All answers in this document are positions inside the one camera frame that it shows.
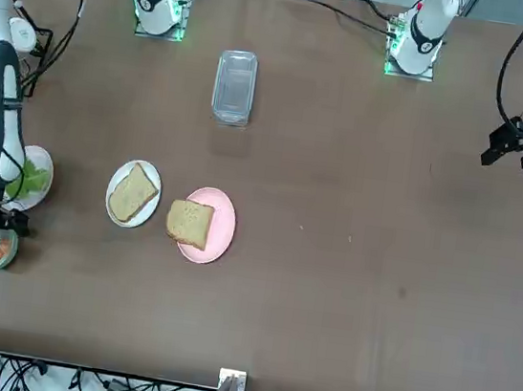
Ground brown bread slice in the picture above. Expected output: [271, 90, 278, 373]
[106, 160, 163, 228]
[163, 197, 217, 252]

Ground green lettuce leaf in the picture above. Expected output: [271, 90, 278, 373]
[4, 156, 53, 205]

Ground white round plate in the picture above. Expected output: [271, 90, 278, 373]
[0, 141, 58, 216]
[101, 156, 166, 232]

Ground black table cable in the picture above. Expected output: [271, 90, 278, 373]
[306, 0, 399, 34]

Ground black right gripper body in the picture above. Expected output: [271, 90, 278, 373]
[0, 208, 33, 238]

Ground clear plastic container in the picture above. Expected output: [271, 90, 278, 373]
[208, 46, 262, 130]

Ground white cup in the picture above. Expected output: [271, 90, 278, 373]
[4, 16, 39, 54]

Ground black wire cup rack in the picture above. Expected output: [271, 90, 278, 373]
[0, 19, 56, 100]

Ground pink round plate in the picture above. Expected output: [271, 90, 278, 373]
[174, 184, 241, 269]

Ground small white socket box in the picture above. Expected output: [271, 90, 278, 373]
[217, 366, 249, 391]

